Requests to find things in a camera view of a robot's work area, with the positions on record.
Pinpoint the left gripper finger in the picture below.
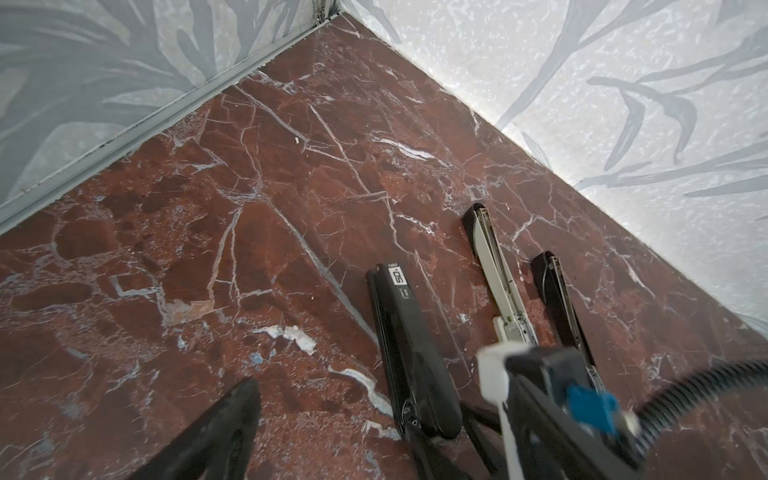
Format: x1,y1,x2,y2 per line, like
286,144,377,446
130,377,261,479

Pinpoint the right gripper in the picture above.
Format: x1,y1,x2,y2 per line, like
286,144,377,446
401,371,637,480

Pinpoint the beige stapler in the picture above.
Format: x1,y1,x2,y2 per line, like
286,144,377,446
462,203,538,345

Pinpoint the black stapler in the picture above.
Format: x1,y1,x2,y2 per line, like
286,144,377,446
530,251,605,392
366,263,463,439

